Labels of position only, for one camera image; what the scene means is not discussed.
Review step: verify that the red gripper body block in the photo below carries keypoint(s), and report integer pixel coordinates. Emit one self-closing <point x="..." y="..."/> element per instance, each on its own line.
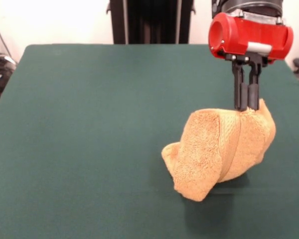
<point x="254" y="37"/>

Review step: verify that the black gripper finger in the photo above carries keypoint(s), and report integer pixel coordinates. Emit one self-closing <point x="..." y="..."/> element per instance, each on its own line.
<point x="253" y="97"/>
<point x="241" y="97"/>

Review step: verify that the tan terry cloth towel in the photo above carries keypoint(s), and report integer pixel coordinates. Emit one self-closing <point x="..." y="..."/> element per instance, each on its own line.
<point x="214" y="149"/>

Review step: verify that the dark green table cloth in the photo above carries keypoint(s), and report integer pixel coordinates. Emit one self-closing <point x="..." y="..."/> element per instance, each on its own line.
<point x="64" y="149"/>

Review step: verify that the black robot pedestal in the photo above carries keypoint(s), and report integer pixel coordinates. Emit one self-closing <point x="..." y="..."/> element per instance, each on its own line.
<point x="152" y="22"/>

